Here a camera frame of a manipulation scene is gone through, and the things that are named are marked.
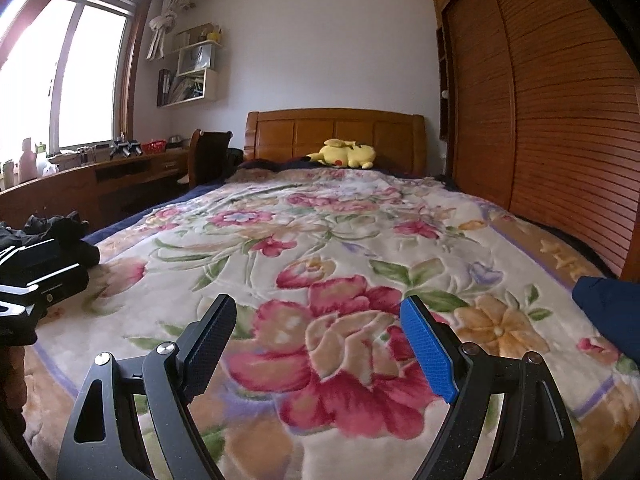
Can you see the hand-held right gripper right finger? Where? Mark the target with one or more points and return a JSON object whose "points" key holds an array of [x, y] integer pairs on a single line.
{"points": [[430, 350]]}

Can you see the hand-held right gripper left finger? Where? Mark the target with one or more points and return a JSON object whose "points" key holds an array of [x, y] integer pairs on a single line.
{"points": [[207, 355]]}

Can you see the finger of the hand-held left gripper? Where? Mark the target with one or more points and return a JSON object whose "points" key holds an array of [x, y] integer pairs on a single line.
{"points": [[62, 285], [32, 260]]}

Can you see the person's left forearm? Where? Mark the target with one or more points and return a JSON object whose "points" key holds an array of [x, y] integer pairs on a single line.
{"points": [[11, 385]]}

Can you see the dark crumpled cloth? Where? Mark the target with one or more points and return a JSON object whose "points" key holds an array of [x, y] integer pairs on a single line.
{"points": [[62, 230]]}

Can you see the wooden desk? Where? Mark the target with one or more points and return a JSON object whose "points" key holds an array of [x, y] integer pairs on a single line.
{"points": [[65, 195]]}

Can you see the pink bottle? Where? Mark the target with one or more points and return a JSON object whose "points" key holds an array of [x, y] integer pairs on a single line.
{"points": [[27, 162]]}

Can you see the white bottle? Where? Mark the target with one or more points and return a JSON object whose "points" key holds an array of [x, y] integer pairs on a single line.
{"points": [[41, 160]]}

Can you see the floral blanket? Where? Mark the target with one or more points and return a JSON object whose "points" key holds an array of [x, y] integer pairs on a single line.
{"points": [[350, 240]]}

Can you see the black gadget on stand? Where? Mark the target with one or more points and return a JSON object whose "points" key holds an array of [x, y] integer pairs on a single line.
{"points": [[125, 148]]}

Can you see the red basket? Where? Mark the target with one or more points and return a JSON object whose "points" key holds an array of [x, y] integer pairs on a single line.
{"points": [[153, 148]]}

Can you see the navy blue cloth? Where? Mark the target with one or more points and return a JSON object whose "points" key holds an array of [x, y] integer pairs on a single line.
{"points": [[610, 310]]}

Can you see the wooden chair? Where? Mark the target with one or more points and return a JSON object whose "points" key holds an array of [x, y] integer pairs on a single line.
{"points": [[207, 160]]}

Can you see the window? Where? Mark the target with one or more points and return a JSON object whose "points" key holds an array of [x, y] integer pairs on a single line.
{"points": [[90, 75]]}

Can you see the dark navy bedding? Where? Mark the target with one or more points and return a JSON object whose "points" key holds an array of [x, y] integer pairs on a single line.
{"points": [[260, 164]]}

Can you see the yellow plush toy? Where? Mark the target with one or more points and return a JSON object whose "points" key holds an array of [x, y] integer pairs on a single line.
{"points": [[345, 155]]}

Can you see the wooden bed headboard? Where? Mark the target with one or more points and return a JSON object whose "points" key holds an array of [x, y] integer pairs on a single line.
{"points": [[310, 132]]}

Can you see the white paper bag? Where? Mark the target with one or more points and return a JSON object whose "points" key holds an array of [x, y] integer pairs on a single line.
{"points": [[202, 57]]}

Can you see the tied beige curtain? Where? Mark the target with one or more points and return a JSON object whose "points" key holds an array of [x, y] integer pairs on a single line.
{"points": [[162, 25]]}

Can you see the wooden slatted wardrobe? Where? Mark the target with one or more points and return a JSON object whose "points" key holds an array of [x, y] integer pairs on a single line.
{"points": [[560, 110]]}

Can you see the white wall shelf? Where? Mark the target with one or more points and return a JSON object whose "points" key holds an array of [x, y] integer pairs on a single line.
{"points": [[195, 90]]}

